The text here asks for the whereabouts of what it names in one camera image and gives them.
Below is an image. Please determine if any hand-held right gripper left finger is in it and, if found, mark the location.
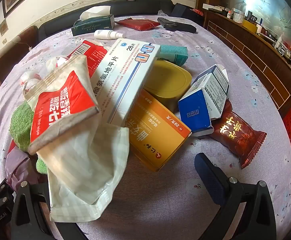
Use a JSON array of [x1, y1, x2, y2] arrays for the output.
[[11, 180, 87, 240]]

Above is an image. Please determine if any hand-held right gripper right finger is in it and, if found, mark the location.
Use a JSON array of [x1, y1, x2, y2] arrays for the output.
[[194, 152, 278, 240]]

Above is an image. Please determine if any orange medicine box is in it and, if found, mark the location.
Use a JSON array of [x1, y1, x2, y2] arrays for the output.
[[128, 89, 192, 172]]

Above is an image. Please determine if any red white wet wipe packet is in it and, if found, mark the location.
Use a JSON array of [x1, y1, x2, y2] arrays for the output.
[[23, 54, 130, 223]]

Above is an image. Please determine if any white plastic bag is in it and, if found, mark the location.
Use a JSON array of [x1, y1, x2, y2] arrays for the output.
[[19, 70, 44, 98]]

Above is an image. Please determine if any teal tissue pack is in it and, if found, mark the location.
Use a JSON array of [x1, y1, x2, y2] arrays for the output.
[[159, 44, 188, 67]]

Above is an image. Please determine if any red carton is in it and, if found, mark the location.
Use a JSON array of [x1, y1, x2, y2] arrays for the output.
[[66, 39, 108, 78]]

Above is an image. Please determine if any pink plastic bag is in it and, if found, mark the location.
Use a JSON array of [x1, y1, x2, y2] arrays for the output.
[[6, 146, 39, 193]]

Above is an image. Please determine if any dark red snack packet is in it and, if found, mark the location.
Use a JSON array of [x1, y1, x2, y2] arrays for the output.
[[209, 99, 267, 169]]

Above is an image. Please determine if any green fluffy towel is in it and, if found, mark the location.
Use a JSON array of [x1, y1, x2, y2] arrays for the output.
[[10, 101, 48, 175]]

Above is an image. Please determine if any blue white medicine box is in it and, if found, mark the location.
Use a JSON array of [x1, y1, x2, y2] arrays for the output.
[[177, 64, 229, 137]]

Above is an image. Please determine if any yellow round tin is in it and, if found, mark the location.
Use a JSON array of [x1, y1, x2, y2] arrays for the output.
[[143, 59, 192, 113]]

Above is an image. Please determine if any white sock green cuff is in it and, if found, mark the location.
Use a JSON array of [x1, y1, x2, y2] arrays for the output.
[[46, 56, 68, 73]]

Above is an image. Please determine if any brown armchair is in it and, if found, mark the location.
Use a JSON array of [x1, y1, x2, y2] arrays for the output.
[[0, 26, 39, 90]]

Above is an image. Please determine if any long white medicine box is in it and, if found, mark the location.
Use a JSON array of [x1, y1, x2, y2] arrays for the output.
[[89, 38, 161, 128]]

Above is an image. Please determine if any wooden partition cabinet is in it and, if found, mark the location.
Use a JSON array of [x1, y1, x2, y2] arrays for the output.
[[195, 0, 291, 117]]

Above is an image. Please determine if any black pistol-shaped tool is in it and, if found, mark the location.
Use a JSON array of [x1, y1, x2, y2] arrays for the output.
[[157, 17, 197, 33]]

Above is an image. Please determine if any yellow container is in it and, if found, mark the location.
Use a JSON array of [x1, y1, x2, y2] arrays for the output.
[[242, 20, 258, 33]]

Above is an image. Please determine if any dark blue paper bag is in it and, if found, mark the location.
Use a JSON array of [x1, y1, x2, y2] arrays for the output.
[[172, 3, 203, 25]]

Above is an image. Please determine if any red pouch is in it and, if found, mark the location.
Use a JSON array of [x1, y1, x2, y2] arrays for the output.
[[117, 17, 161, 32]]

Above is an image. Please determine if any white spray bottle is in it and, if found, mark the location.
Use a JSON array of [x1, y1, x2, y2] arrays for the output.
[[94, 29, 124, 40]]

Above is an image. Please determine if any dark green tissue box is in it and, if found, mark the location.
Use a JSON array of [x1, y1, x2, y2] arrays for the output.
[[71, 6, 115, 37]]

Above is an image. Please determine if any black sofa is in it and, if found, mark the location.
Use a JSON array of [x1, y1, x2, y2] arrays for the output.
[[38, 0, 174, 45]]

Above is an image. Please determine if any frosted glass panel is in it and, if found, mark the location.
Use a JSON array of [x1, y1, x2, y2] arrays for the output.
[[225, 0, 291, 63]]

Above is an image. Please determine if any small wall plaque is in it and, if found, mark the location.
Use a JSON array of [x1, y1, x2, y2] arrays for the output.
[[0, 21, 10, 36]]

